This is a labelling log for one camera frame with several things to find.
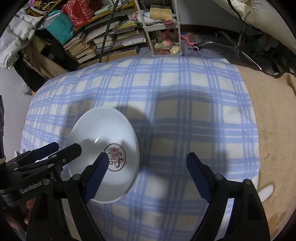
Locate patterned bowl with red seal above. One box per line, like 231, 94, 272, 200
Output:
68, 106, 139, 204

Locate cherry plate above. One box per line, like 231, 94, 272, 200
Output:
62, 198, 81, 240

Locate person's left hand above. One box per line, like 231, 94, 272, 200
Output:
4, 197, 36, 231

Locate beige coat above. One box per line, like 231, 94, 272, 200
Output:
21, 44, 68, 79

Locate stack of books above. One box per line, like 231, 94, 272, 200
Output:
63, 32, 97, 64

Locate blue plaid tablecloth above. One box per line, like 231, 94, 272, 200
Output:
21, 57, 259, 240

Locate wooden bookshelf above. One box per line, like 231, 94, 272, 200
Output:
29, 1, 147, 71

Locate white puffer jacket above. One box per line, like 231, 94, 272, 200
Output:
1, 9, 43, 69

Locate beige flower blanket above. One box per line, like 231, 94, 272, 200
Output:
238, 66, 295, 240

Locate teal shopping bag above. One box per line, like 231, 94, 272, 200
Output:
45, 10, 74, 45

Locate red patterned bag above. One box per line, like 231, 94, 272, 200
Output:
62, 0, 95, 28

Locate white metal trolley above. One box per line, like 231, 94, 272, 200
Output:
135, 1, 182, 57

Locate cream office chair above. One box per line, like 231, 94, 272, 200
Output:
193, 1, 295, 69

